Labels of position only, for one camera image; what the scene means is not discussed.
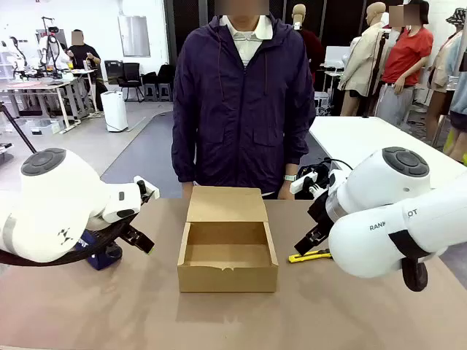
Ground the white air purifier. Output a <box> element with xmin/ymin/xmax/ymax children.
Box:
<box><xmin>99</xmin><ymin>90</ymin><xmax>129</xmax><ymax>133</ymax></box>

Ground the black stool chair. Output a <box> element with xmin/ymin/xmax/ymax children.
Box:
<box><xmin>143</xmin><ymin>63</ymin><xmax>176</xmax><ymax>103</ymax></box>

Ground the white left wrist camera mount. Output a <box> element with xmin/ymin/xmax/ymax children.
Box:
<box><xmin>133</xmin><ymin>175</ymin><xmax>161</xmax><ymax>203</ymax></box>

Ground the grey wall panel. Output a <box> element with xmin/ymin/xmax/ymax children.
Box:
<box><xmin>117</xmin><ymin>15</ymin><xmax>152</xmax><ymax>58</ymax></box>

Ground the person's left hand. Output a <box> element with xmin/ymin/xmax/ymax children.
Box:
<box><xmin>277</xmin><ymin>180</ymin><xmax>295</xmax><ymax>201</ymax></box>

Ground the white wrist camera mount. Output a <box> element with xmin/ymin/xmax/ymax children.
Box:
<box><xmin>289</xmin><ymin>170</ymin><xmax>332</xmax><ymax>200</ymax></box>
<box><xmin>133</xmin><ymin>175</ymin><xmax>161</xmax><ymax>203</ymax></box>

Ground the black cable strap of right arm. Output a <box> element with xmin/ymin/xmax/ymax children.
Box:
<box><xmin>387</xmin><ymin>229</ymin><xmax>436</xmax><ymax>292</ymax></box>

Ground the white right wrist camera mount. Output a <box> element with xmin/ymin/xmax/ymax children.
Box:
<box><xmin>289</xmin><ymin>170</ymin><xmax>332</xmax><ymax>200</ymax></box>

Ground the navy blue zip pencil case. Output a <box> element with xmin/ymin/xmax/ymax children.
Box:
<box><xmin>74</xmin><ymin>228</ymin><xmax>123</xmax><ymax>271</ymax></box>

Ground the yellow utility knife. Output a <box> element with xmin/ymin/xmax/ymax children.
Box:
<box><xmin>287</xmin><ymin>248</ymin><xmax>333</xmax><ymax>265</ymax></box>

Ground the background person in red shirt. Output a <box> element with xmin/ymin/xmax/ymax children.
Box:
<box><xmin>375</xmin><ymin>0</ymin><xmax>435</xmax><ymax>128</ymax></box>

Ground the black camera tripod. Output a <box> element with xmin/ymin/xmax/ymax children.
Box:
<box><xmin>0</xmin><ymin>101</ymin><xmax>38</xmax><ymax>155</ymax></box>

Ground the person in dark purple jacket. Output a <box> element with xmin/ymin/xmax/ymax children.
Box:
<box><xmin>171</xmin><ymin>13</ymin><xmax>317</xmax><ymax>201</ymax></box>

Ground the background workbench table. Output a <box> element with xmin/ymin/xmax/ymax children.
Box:
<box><xmin>0</xmin><ymin>69</ymin><xmax>100</xmax><ymax>135</ymax></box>

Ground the mannequin with bucket hat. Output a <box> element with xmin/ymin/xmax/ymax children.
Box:
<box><xmin>425</xmin><ymin>7</ymin><xmax>467</xmax><ymax>156</ymax></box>

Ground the brown cardboard box with lid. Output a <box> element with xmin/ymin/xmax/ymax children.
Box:
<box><xmin>177</xmin><ymin>185</ymin><xmax>279</xmax><ymax>294</ymax></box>

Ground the black office chair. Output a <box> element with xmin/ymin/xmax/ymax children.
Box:
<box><xmin>117</xmin><ymin>62</ymin><xmax>145</xmax><ymax>104</ymax></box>

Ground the white side table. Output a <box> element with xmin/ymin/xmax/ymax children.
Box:
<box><xmin>308</xmin><ymin>115</ymin><xmax>467</xmax><ymax>190</ymax></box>

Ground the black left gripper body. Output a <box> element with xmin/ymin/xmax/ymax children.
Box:
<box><xmin>116</xmin><ymin>217</ymin><xmax>137</xmax><ymax>241</ymax></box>

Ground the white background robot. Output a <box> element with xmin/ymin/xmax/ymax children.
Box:
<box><xmin>35</xmin><ymin>15</ymin><xmax>74</xmax><ymax>79</ymax></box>

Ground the mannequin in dark red top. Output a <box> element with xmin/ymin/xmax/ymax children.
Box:
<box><xmin>291</xmin><ymin>4</ymin><xmax>326</xmax><ymax>94</ymax></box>

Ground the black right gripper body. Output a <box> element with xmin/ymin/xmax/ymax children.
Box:
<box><xmin>307</xmin><ymin>187</ymin><xmax>339</xmax><ymax>235</ymax></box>

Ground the mannequin in beige coat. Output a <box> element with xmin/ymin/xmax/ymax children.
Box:
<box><xmin>336</xmin><ymin>1</ymin><xmax>390</xmax><ymax>117</ymax></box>

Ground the background person in black shirt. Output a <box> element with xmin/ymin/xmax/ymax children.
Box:
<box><xmin>66</xmin><ymin>28</ymin><xmax>109</xmax><ymax>110</ymax></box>

